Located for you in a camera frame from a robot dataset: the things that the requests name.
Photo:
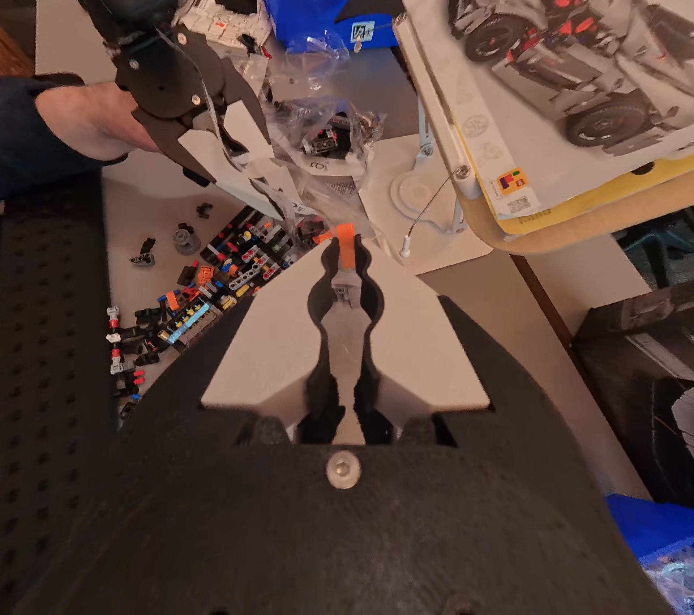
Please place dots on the lego instruction booklet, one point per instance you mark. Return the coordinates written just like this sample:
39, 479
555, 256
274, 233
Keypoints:
542, 56

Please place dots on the printed paper leaflets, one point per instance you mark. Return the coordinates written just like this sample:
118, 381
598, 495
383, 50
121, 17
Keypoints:
217, 26

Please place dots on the lego set box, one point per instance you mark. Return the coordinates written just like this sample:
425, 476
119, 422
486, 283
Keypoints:
623, 382

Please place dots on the orange lego bar piece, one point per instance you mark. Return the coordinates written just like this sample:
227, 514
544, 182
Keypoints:
346, 246

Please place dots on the small bag of black parts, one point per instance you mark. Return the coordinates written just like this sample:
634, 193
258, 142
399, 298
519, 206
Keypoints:
325, 143

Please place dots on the black perforated mat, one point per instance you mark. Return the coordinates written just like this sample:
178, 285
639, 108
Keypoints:
54, 354

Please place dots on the grey lego gear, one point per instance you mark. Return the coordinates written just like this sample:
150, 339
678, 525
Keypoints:
186, 241

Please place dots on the empty clear plastic bags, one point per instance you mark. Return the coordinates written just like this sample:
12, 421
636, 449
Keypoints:
669, 582

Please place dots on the scattered loose lego pieces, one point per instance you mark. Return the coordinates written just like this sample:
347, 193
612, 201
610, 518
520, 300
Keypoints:
124, 344

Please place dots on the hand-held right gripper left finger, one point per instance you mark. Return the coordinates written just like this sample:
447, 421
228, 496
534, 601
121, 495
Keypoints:
260, 354

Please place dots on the small black box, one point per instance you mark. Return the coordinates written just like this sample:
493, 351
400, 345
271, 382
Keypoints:
236, 2

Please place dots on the blue bin holding plastic bags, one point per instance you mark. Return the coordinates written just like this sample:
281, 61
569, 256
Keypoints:
645, 523

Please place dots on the orange lego bracket piece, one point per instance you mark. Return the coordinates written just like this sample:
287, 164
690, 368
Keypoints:
325, 237

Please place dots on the crumpled empty clear bag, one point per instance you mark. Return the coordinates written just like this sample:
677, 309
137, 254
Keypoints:
314, 62

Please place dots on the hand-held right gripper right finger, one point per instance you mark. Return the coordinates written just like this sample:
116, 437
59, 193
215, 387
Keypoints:
428, 354

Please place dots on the white book stand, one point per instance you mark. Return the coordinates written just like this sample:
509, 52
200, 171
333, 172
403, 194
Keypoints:
390, 203

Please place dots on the person's left hand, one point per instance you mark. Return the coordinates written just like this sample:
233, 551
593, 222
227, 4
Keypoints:
92, 121

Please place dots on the person's left forearm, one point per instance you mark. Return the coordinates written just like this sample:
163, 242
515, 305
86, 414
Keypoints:
21, 138

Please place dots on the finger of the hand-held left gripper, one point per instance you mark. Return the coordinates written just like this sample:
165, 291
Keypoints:
206, 154
246, 132

